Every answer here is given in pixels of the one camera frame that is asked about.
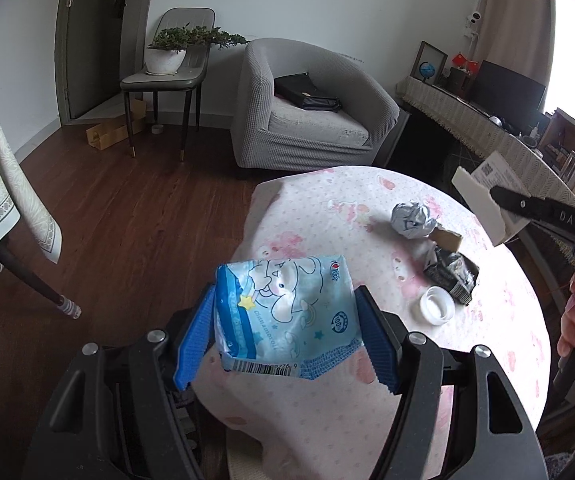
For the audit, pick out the brown cardboard box on floor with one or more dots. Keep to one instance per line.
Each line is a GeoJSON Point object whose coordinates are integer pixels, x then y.
{"type": "Point", "coordinates": [114, 130]}

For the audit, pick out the grey door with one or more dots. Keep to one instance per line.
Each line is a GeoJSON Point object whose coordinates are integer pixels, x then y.
{"type": "Point", "coordinates": [98, 44]}

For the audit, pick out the light blue wet-wipes pack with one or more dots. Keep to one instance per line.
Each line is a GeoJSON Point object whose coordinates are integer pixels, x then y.
{"type": "Point", "coordinates": [286, 317]}

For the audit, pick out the white security camera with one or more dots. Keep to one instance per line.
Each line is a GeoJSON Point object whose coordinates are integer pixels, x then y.
{"type": "Point", "coordinates": [472, 22]}

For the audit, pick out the potted green plant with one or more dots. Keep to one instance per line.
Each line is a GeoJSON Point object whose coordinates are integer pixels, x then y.
{"type": "Point", "coordinates": [169, 46]}

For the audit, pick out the small blue globe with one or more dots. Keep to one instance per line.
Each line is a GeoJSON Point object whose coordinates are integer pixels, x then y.
{"type": "Point", "coordinates": [426, 71]}

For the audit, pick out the framed picture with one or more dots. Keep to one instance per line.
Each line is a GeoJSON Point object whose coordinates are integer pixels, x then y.
{"type": "Point", "coordinates": [427, 52]}

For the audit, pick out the small red flags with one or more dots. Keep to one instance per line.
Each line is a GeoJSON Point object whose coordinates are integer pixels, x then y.
{"type": "Point", "coordinates": [460, 62]}

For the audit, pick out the grey fabric armchair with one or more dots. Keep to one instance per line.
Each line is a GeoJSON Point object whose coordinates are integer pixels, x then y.
{"type": "Point", "coordinates": [269, 132]}

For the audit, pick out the beige lace desk cover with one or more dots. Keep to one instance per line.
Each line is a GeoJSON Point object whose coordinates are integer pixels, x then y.
{"type": "Point", "coordinates": [483, 137]}

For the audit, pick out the pink floral round tablecloth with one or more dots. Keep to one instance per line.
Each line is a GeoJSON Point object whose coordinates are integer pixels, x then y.
{"type": "Point", "coordinates": [473, 389]}

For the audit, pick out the black table leg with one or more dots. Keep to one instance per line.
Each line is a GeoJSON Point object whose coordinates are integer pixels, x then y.
{"type": "Point", "coordinates": [32, 280]}

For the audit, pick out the black leather bag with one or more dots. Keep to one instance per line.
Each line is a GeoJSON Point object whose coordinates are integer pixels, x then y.
{"type": "Point", "coordinates": [300, 91]}

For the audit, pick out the wooden bookshelf box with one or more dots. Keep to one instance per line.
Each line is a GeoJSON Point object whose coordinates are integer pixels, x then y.
{"type": "Point", "coordinates": [557, 145]}

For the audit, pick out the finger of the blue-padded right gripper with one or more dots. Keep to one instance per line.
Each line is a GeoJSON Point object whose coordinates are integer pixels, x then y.
{"type": "Point", "coordinates": [543, 210]}

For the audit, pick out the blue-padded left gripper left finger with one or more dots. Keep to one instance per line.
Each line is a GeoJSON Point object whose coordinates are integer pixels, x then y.
{"type": "Point", "coordinates": [195, 338]}

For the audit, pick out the white cardboard medicine box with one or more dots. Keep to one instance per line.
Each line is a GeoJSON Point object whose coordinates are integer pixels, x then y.
{"type": "Point", "coordinates": [500, 225]}

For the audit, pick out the small white plastic lid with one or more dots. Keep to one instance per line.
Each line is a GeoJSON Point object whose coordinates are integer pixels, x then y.
{"type": "Point", "coordinates": [437, 306]}

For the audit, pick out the crumpled silver paper ball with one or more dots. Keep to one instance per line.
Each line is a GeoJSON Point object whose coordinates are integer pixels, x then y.
{"type": "Point", "coordinates": [412, 221]}

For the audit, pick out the grey dining chair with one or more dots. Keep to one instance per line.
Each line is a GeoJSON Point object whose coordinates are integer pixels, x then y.
{"type": "Point", "coordinates": [188, 80]}

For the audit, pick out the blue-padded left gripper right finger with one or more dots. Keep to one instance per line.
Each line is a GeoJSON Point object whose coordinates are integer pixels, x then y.
{"type": "Point", "coordinates": [382, 334]}

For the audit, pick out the black crumpled snack bag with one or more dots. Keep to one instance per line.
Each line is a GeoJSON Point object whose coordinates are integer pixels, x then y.
{"type": "Point", "coordinates": [451, 271]}

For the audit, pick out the small brown cardboard roll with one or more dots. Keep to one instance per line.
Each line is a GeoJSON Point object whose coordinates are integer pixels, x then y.
{"type": "Point", "coordinates": [446, 239]}

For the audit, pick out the black computer monitor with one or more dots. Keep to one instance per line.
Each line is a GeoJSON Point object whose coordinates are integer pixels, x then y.
{"type": "Point", "coordinates": [512, 97]}

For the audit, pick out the beige curtain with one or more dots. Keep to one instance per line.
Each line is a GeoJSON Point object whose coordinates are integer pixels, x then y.
{"type": "Point", "coordinates": [518, 35]}

